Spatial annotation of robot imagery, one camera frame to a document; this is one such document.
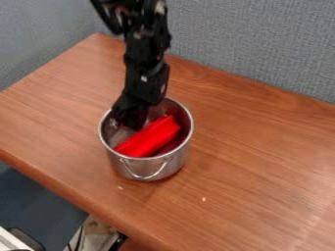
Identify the white object at corner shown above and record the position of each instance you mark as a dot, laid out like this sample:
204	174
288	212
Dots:
16	240

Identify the metal pot with handle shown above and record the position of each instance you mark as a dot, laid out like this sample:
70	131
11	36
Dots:
167	161

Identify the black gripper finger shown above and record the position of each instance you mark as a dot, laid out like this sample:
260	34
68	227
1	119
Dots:
130	111

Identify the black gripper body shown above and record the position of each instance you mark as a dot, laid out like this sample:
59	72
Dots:
146	87

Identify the table leg frame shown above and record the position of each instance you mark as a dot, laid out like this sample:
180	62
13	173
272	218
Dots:
95	236

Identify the red star-shaped block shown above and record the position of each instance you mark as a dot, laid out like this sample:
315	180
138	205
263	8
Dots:
148	140

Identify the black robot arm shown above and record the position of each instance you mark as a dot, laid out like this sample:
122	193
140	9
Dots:
140	21

